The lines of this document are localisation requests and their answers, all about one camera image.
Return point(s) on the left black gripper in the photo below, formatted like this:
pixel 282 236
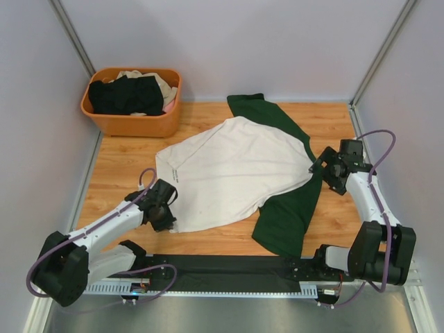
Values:
pixel 166 224

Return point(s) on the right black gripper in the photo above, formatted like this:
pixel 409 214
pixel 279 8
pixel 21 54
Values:
pixel 327 155

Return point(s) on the white green raglan t-shirt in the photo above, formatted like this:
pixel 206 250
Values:
pixel 257 161

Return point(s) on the orange plastic laundry basket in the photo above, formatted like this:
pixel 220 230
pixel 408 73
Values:
pixel 144 126

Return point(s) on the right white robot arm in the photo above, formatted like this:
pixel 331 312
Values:
pixel 383 248

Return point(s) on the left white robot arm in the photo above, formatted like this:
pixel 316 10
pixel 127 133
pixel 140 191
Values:
pixel 69 263

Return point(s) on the black base mat strip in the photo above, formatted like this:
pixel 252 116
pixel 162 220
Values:
pixel 231 274

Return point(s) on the pink garment in basket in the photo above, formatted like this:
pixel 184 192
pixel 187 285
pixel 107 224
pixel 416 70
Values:
pixel 169 107

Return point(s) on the beige t-shirt in basket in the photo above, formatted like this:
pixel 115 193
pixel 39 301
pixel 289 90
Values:
pixel 168 92

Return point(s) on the black t-shirt in basket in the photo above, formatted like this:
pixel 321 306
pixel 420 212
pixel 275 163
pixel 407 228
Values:
pixel 126 96

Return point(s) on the right aluminium frame post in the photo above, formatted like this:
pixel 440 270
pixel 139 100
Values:
pixel 406 11

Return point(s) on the aluminium frame post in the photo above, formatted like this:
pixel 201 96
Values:
pixel 72 35
pixel 406 11

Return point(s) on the left aluminium frame post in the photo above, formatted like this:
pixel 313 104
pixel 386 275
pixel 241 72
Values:
pixel 72 35

